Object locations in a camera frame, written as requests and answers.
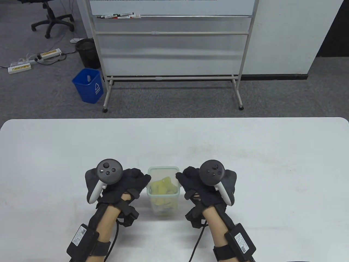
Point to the person's right hand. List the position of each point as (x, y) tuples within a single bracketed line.
[(190, 182)]

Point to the white power strip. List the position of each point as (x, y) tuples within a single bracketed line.
[(19, 68), (50, 53)]

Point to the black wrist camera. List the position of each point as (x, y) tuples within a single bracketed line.
[(195, 218), (129, 215)]

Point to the small white floor object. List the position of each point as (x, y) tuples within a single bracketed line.
[(74, 41)]

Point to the black left hand controller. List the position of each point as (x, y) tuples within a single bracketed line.
[(109, 170)]

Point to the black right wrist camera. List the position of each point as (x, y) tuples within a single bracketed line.
[(195, 218)]

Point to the blue plastic bin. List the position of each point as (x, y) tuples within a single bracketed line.
[(87, 90)]

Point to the white power strips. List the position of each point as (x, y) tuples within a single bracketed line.
[(65, 56)]

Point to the whiteboard marker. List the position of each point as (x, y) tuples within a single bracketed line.
[(126, 14), (135, 17), (122, 17), (109, 16)]

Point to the person's left hand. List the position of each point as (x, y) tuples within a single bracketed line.
[(131, 182)]

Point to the clear plastic container lid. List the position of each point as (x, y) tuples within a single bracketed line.
[(163, 172)]

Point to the black left wrist box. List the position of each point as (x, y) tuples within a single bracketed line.
[(81, 241)]

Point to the black right hand controller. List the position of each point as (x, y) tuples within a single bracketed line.
[(212, 170)]

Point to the black mesh wastebasket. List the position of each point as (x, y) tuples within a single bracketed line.
[(87, 51)]

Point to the black office chair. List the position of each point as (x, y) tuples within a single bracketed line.
[(51, 19)]

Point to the clear plastic airtight container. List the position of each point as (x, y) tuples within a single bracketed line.
[(152, 210)]

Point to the person's right forearm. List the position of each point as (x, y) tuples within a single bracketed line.
[(218, 229)]

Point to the black hand controller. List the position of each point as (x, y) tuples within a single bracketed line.
[(109, 170), (212, 170)]

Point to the whiteboard on metal stand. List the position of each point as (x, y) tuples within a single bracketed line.
[(174, 6)]

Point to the black right wrist box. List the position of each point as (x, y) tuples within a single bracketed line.
[(241, 241)]

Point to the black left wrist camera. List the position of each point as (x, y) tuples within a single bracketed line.
[(129, 215)]

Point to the person's left forearm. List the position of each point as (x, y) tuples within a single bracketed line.
[(109, 221)]

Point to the black wrist box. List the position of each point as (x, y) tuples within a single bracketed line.
[(81, 241), (241, 241)]

